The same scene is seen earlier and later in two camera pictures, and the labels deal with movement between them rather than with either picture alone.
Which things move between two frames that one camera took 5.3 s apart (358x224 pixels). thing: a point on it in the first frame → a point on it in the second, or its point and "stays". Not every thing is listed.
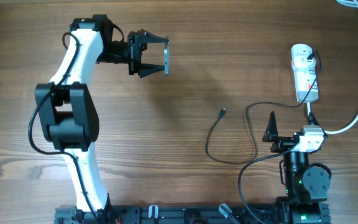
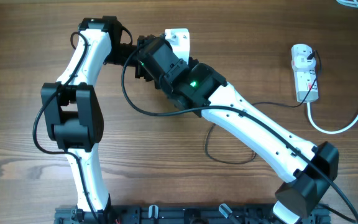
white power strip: x=306 y=82 stays
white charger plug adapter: x=301 y=63 stays
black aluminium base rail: x=285 y=213 stays
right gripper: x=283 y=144 → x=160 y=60
